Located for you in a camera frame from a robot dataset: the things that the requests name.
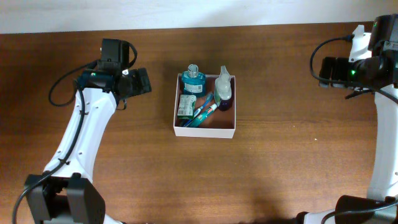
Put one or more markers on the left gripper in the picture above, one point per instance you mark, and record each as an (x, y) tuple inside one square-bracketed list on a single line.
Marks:
[(141, 83)]

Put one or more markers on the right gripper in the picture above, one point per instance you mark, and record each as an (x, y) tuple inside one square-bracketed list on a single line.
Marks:
[(339, 65)]

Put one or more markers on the green white soap packet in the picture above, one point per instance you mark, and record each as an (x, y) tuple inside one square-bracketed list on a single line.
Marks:
[(186, 106)]

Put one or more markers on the blue mouthwash bottle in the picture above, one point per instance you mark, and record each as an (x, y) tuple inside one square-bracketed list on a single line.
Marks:
[(193, 81)]

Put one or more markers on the green toothpaste tube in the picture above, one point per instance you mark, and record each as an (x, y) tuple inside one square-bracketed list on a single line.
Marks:
[(203, 116)]

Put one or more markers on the blue white toothbrush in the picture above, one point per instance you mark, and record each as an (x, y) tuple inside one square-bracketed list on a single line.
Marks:
[(209, 97)]

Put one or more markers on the clear pump soap bottle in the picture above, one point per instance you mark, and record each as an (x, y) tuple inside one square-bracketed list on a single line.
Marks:
[(223, 90)]

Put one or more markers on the blue disposable razor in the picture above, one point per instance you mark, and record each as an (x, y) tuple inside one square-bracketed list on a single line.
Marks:
[(182, 122)]

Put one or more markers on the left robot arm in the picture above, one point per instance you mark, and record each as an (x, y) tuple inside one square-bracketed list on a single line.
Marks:
[(64, 192)]

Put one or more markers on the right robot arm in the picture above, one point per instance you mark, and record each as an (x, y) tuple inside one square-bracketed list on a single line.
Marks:
[(370, 68)]

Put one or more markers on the white cardboard box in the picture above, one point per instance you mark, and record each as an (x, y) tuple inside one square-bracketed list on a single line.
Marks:
[(218, 125)]

